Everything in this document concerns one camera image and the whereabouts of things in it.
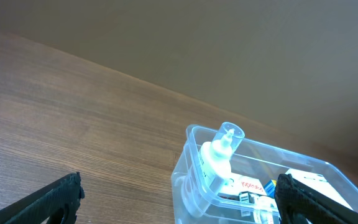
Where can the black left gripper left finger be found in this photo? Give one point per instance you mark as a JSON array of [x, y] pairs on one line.
[[57, 203]]

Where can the blue yellow VapoDrops box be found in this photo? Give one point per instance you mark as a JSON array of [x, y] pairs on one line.
[[270, 188]]

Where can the white medicine box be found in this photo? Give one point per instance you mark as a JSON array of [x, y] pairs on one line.
[[318, 183]]

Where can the clear plastic container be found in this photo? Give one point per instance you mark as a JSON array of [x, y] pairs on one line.
[[260, 161]]

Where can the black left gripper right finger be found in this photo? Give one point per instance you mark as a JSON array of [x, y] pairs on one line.
[[300, 204]]

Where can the small clear spray bottle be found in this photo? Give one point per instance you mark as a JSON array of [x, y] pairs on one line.
[[210, 154]]

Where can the white red Panadol box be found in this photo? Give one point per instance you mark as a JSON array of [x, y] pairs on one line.
[[237, 184]]

